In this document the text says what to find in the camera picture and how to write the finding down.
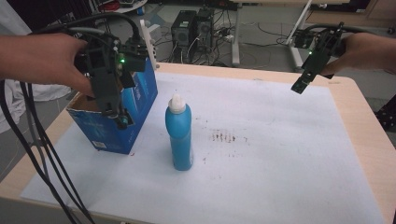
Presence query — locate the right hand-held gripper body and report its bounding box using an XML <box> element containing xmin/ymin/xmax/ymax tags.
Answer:
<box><xmin>293</xmin><ymin>21</ymin><xmax>347</xmax><ymax>73</ymax></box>

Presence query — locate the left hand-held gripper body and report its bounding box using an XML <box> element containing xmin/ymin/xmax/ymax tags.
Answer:
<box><xmin>74</xmin><ymin>36</ymin><xmax>149</xmax><ymax>117</ymax></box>

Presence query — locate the blue cardboard box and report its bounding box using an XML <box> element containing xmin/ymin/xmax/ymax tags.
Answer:
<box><xmin>65</xmin><ymin>56</ymin><xmax>159</xmax><ymax>156</ymax></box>

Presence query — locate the person's right hand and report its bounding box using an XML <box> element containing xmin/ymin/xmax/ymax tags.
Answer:
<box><xmin>320</xmin><ymin>32</ymin><xmax>396</xmax><ymax>79</ymax></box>

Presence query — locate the person's left hand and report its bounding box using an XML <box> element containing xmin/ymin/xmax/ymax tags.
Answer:
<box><xmin>0</xmin><ymin>32</ymin><xmax>95</xmax><ymax>98</ymax></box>

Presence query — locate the white desk leg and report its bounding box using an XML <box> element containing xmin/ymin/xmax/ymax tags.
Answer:
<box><xmin>229</xmin><ymin>2</ymin><xmax>244</xmax><ymax>67</ymax></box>
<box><xmin>284</xmin><ymin>0</ymin><xmax>314</xmax><ymax>73</ymax></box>

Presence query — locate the white plastic rack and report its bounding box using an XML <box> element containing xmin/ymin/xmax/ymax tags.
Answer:
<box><xmin>138</xmin><ymin>19</ymin><xmax>159</xmax><ymax>72</ymax></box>

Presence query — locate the blue bottle with white cap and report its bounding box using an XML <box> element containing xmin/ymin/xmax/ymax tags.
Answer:
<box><xmin>164</xmin><ymin>92</ymin><xmax>194</xmax><ymax>172</ymax></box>

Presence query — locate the white table mat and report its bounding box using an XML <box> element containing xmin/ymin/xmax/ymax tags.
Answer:
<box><xmin>20</xmin><ymin>71</ymin><xmax>386</xmax><ymax>224</ymax></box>

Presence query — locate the black computer tower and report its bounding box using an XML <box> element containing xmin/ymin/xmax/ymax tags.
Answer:
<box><xmin>194</xmin><ymin>7</ymin><xmax>217</xmax><ymax>54</ymax></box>
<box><xmin>170</xmin><ymin>9</ymin><xmax>198</xmax><ymax>63</ymax></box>

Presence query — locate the black perforated object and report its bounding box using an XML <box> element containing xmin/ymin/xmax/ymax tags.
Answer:
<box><xmin>374</xmin><ymin>93</ymin><xmax>396</xmax><ymax>133</ymax></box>

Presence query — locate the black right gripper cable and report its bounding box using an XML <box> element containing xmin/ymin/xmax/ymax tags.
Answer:
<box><xmin>303</xmin><ymin>23</ymin><xmax>376</xmax><ymax>35</ymax></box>

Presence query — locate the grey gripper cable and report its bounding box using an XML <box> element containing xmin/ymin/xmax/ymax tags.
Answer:
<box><xmin>65</xmin><ymin>26</ymin><xmax>108</xmax><ymax>37</ymax></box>

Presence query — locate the thick black gripper cable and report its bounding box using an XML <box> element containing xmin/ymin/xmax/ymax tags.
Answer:
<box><xmin>31</xmin><ymin>11</ymin><xmax>143</xmax><ymax>42</ymax></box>

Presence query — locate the red cable bundle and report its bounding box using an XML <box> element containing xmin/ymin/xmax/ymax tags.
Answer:
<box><xmin>96</xmin><ymin>0</ymin><xmax>121</xmax><ymax>13</ymax></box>

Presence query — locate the black hanging cable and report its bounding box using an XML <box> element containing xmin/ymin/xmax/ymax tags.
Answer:
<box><xmin>19</xmin><ymin>81</ymin><xmax>96</xmax><ymax>224</ymax></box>
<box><xmin>0</xmin><ymin>78</ymin><xmax>79</xmax><ymax>224</ymax></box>

